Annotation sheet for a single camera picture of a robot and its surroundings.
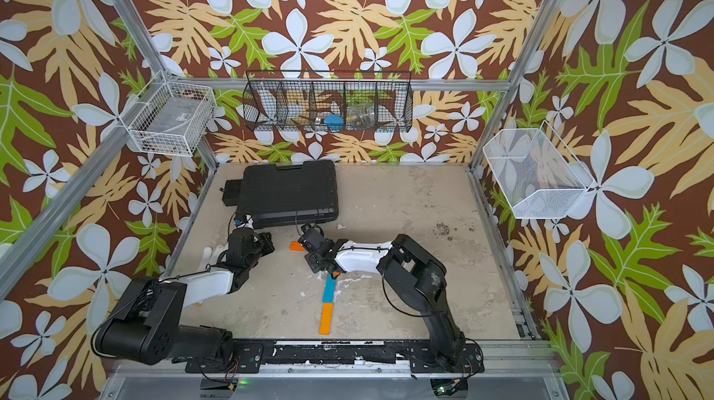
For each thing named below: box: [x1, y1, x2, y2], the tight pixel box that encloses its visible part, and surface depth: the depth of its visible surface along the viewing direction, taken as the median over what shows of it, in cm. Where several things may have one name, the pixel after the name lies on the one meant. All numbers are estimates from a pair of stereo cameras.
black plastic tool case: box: [221, 160, 340, 229], surface depth 106 cm
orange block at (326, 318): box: [319, 302, 334, 335], surface depth 82 cm
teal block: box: [322, 273, 336, 304], surface depth 88 cm
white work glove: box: [198, 243, 229, 272], surface depth 95 cm
